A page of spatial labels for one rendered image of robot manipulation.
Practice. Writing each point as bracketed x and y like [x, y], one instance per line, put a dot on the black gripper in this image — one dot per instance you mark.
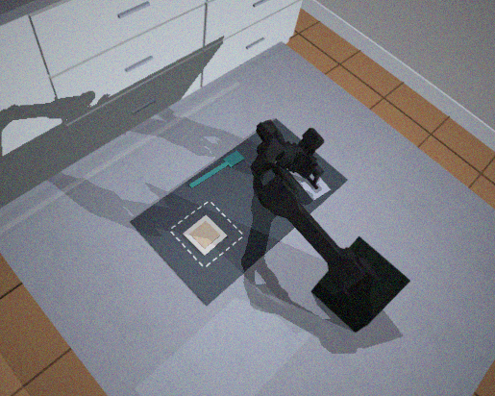
[308, 144]

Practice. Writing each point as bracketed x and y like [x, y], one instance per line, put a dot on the grey tile with dark square top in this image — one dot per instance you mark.
[204, 235]

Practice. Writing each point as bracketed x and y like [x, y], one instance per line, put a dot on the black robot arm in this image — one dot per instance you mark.
[349, 272]

